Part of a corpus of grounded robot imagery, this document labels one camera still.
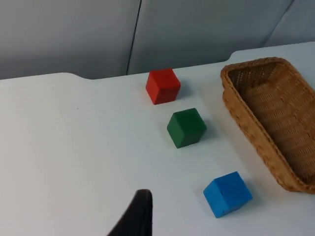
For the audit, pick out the brown wicker basket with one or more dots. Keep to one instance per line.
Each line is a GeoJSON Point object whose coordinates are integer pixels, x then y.
{"type": "Point", "coordinates": [273, 118]}

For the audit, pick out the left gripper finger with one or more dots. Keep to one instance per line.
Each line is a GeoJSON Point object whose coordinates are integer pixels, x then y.
{"type": "Point", "coordinates": [137, 216]}

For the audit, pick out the red cube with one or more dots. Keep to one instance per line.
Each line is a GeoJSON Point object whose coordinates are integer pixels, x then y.
{"type": "Point", "coordinates": [161, 86]}

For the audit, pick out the blue cube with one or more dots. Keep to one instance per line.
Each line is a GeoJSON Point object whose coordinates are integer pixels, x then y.
{"type": "Point", "coordinates": [227, 195]}

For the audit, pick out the green cube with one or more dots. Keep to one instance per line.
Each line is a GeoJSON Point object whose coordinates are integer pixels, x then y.
{"type": "Point", "coordinates": [185, 127]}

